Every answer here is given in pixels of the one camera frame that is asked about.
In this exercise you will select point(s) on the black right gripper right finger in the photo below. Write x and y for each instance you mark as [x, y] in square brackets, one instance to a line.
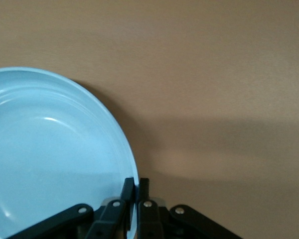
[149, 219]

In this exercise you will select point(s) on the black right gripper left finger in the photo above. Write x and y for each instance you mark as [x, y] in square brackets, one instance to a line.
[109, 219]

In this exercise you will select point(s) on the blue plate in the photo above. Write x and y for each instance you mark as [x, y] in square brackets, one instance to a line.
[52, 149]

